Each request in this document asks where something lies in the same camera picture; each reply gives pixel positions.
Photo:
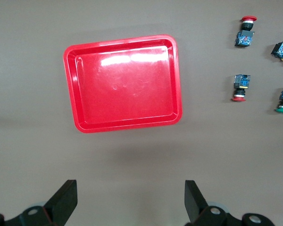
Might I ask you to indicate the red push button switch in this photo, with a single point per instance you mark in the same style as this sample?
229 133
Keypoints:
245 37
242 82

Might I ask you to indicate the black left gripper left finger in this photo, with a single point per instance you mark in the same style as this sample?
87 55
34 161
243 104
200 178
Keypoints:
61 204

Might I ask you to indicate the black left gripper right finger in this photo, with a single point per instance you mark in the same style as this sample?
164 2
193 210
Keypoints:
194 207

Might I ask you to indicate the red plastic tray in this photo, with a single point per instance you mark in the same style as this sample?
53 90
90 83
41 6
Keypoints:
122 84

